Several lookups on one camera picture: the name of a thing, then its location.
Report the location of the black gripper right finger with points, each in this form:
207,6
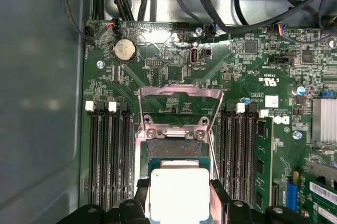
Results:
223,203

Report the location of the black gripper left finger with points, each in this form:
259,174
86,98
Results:
142,192

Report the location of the silver CPU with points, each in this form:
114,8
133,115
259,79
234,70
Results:
180,195

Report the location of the metal socket cover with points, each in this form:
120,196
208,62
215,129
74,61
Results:
158,91

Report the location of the CPU socket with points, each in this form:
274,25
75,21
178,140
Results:
173,147

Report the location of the RAM slot with black clip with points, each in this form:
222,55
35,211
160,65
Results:
127,155
106,155
226,155
248,155

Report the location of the RAM slot with white clip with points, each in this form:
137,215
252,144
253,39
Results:
94,155
116,155
237,155

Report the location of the thin metal locking lever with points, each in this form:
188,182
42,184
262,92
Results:
214,158

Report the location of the green RAM stick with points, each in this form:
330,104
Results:
263,160

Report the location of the green motherboard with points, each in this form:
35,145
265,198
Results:
237,76

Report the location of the silver chipset heatsink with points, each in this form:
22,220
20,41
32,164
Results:
325,121

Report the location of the round coin battery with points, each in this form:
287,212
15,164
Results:
124,50

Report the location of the internal USB port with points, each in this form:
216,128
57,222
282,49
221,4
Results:
194,56

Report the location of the black PC case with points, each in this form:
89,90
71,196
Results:
39,76

